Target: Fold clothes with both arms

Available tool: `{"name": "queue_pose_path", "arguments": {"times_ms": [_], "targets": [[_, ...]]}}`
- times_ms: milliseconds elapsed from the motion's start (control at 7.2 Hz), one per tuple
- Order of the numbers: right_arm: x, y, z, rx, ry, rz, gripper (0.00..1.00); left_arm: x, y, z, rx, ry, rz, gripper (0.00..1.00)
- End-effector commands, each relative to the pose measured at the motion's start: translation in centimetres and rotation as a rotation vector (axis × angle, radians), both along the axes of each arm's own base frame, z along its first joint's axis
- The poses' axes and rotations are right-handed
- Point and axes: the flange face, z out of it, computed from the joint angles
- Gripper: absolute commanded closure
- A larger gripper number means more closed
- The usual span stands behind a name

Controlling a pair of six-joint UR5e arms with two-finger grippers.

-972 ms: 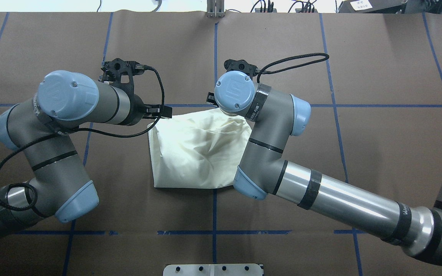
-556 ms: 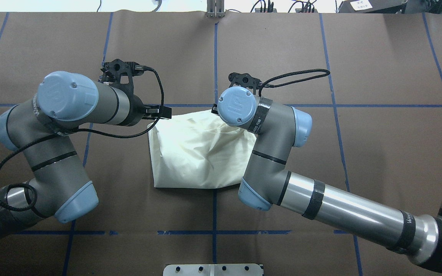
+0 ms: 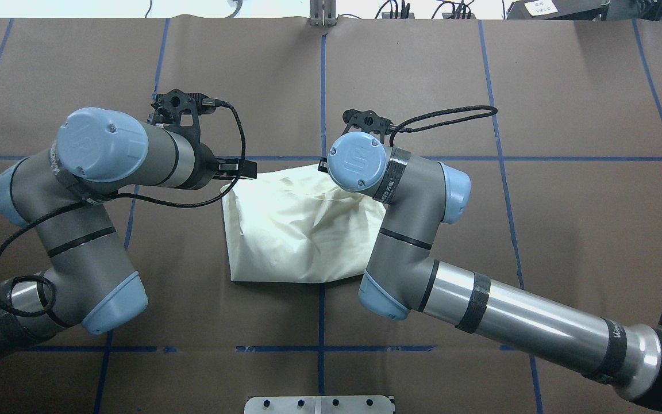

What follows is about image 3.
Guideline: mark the cream long-sleeve cat shirt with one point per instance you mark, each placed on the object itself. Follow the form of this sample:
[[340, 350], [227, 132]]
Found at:
[[297, 226]]

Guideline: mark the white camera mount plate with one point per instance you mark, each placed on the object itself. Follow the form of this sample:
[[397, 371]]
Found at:
[[321, 404]]

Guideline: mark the black box with label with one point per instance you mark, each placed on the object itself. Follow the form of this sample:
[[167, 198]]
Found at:
[[556, 10]]

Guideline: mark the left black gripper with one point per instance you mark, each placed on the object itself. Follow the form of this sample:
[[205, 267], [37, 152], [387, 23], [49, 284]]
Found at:
[[207, 166]]

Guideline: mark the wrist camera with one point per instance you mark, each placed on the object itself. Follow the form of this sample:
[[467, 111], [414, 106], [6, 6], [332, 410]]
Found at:
[[367, 122], [179, 111]]

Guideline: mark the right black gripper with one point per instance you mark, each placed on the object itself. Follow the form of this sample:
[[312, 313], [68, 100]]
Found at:
[[323, 165]]

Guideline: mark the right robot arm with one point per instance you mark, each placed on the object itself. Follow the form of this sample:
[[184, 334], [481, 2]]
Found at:
[[401, 276]]

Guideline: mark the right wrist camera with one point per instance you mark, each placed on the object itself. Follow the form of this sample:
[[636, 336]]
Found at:
[[367, 122]]

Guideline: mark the grey aluminium post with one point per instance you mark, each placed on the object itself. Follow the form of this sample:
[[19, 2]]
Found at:
[[323, 13]]

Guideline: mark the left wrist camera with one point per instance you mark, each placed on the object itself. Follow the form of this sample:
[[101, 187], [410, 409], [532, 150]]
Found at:
[[179, 111]]

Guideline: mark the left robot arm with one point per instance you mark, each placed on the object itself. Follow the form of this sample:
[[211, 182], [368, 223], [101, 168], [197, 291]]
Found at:
[[61, 192]]

